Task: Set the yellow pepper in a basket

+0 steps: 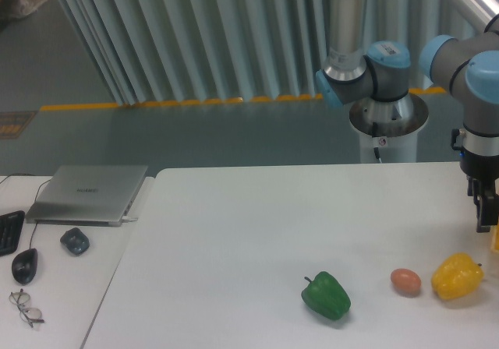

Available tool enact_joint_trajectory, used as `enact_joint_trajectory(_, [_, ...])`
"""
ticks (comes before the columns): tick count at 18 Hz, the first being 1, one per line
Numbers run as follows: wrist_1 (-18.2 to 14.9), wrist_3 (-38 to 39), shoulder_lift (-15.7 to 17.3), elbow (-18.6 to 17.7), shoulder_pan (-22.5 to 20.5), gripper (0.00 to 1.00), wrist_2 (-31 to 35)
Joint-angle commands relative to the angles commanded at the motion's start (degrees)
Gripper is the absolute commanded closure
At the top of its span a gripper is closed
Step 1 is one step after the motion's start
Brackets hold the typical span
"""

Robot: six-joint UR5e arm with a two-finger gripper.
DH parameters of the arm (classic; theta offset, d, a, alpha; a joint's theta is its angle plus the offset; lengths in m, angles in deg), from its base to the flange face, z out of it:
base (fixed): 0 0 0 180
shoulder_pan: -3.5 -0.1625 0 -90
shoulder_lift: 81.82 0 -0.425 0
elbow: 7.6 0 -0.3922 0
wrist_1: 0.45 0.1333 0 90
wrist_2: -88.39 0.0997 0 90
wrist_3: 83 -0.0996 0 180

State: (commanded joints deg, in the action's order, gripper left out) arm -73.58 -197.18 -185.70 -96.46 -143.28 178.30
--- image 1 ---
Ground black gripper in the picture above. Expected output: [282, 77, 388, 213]
[451, 128, 498, 233]

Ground yellow bell pepper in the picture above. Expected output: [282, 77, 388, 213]
[431, 252, 484, 301]

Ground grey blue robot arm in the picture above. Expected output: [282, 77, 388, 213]
[316, 0, 498, 232]

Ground green bell pepper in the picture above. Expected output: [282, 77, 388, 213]
[301, 271, 352, 321]

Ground brown egg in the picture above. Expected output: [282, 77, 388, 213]
[390, 268, 422, 296]

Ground white folding partition screen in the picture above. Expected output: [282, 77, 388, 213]
[45, 0, 499, 105]

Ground silver laptop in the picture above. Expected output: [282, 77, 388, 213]
[25, 165, 147, 227]

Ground dark grey small case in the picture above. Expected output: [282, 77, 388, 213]
[60, 227, 90, 256]

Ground black computer mouse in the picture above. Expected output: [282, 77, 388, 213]
[11, 248, 38, 285]

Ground black keyboard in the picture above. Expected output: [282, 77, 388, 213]
[0, 210, 25, 256]

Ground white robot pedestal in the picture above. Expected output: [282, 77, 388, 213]
[356, 131, 418, 164]

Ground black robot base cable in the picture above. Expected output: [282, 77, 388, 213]
[370, 121, 384, 164]

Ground black mouse cable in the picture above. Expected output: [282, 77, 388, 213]
[0, 173, 54, 251]

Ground wire frame eyeglasses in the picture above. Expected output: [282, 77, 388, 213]
[9, 289, 45, 328]

